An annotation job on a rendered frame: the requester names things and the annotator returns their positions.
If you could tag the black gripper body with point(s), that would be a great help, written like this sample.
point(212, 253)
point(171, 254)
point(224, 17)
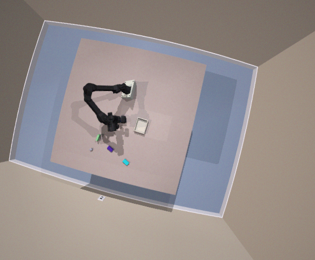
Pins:
point(122, 119)

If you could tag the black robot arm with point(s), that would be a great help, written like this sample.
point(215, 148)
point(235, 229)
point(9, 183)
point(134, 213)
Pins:
point(102, 117)

